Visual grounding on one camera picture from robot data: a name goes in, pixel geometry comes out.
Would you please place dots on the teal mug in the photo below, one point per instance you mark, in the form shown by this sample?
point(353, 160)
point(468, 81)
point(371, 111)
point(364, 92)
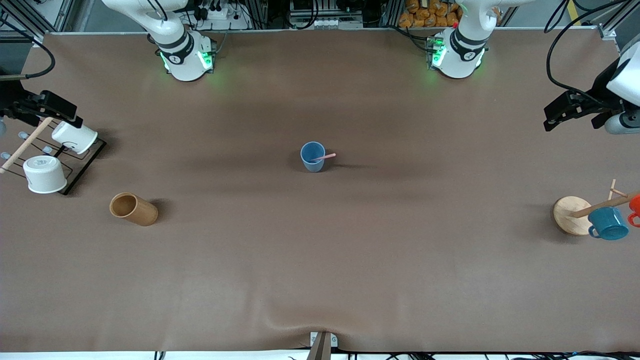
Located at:
point(610, 224)

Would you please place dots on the white power strip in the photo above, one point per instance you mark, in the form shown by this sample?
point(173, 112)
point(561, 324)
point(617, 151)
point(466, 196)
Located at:
point(215, 12)

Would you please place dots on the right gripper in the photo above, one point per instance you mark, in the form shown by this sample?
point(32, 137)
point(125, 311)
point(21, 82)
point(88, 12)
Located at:
point(11, 102)

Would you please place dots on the wooden mug tree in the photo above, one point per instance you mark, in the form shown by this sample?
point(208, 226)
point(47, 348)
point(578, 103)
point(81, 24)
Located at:
point(570, 215)

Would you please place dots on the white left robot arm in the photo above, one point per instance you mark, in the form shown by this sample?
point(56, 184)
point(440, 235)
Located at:
point(462, 55)

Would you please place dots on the metal table clamp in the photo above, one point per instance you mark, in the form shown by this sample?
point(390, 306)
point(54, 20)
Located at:
point(321, 346)

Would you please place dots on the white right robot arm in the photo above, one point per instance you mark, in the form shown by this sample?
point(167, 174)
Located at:
point(182, 55)

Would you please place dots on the aluminium frame profile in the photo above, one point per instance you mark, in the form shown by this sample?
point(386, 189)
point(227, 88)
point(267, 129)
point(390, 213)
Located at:
point(617, 20)
point(47, 17)

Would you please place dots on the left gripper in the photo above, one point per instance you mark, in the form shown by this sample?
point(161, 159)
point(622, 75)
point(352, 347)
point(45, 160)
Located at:
point(598, 98)

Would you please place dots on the orange bread rolls pile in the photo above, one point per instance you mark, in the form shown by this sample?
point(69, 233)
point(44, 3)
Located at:
point(430, 12)

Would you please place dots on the grey electronics box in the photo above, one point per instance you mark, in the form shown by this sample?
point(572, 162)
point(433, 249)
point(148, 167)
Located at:
point(325, 20)

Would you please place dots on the blue cup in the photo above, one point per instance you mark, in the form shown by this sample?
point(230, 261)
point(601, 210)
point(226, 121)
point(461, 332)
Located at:
point(311, 162)

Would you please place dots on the orange mug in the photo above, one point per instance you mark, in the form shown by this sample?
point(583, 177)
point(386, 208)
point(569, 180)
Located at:
point(636, 207)

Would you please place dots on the pink chopstick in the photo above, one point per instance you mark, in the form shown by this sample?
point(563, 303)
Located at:
point(327, 156)

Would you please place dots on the plain white cup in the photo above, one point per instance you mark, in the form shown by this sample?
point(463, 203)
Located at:
point(75, 136)

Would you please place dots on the brown wooden cylinder holder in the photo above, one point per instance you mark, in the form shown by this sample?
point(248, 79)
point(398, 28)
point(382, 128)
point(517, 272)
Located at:
point(142, 212)

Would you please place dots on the white cup with printed base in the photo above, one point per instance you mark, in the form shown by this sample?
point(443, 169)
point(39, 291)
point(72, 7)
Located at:
point(45, 175)

